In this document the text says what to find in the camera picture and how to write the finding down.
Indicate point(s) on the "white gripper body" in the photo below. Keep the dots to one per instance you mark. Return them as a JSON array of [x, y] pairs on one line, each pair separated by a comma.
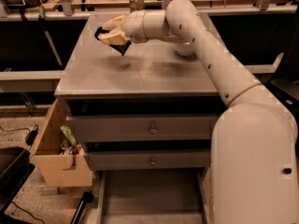
[[134, 26]]

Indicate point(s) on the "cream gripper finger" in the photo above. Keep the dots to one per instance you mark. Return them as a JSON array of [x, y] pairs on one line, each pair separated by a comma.
[[114, 37], [115, 23]]

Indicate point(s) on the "black rxbar chocolate bar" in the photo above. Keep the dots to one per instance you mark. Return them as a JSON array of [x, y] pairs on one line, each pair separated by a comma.
[[120, 48]]

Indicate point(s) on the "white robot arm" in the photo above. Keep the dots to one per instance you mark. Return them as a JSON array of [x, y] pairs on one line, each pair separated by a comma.
[[253, 161]]

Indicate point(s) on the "grey drawer cabinet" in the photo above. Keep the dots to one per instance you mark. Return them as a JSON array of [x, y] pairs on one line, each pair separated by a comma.
[[150, 79]]

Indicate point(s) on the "grey top drawer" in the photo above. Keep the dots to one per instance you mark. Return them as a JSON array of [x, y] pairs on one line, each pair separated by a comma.
[[122, 128]]

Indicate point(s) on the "grey middle drawer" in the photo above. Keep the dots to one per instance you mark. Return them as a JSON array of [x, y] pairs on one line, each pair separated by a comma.
[[148, 159]]

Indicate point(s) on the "grey open bottom drawer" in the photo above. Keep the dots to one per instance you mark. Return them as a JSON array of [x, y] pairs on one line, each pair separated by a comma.
[[166, 196]]

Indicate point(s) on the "gold soda can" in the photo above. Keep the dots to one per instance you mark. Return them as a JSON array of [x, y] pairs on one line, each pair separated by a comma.
[[136, 5]]

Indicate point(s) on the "white ceramic bowl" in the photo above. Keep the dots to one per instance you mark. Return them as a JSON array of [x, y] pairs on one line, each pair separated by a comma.
[[183, 49]]

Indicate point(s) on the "green snack packet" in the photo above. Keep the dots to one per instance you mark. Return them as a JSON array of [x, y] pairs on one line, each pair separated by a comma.
[[68, 134]]

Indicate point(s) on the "black power adapter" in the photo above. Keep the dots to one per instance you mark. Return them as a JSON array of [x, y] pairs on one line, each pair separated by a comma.
[[31, 136]]

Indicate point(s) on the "wooden side box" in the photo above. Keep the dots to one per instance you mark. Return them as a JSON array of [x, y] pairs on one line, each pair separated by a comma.
[[57, 168]]

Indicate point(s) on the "black office chair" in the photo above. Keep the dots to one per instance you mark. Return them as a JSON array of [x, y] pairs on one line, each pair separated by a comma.
[[285, 82]]

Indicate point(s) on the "black tripod leg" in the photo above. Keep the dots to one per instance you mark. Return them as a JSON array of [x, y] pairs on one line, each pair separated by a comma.
[[86, 198]]

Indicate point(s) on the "black bin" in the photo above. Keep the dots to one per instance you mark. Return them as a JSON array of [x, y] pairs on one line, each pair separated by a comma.
[[15, 168]]

